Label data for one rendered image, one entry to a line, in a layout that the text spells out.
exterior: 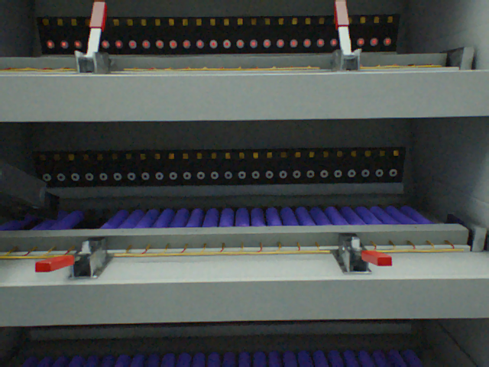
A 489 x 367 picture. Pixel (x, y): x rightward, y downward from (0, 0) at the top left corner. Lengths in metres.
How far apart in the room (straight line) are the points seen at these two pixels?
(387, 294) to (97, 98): 0.35
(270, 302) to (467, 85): 0.29
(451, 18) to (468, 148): 0.17
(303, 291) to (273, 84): 0.21
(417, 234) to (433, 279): 0.06
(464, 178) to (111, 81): 0.42
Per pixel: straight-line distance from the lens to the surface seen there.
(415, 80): 0.38
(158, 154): 0.49
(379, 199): 0.50
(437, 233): 0.42
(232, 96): 0.34
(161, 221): 0.42
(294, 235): 0.37
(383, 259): 0.28
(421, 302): 0.38
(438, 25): 0.56
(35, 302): 0.39
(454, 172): 0.49
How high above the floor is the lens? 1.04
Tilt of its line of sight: 5 degrees up
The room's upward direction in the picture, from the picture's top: 1 degrees counter-clockwise
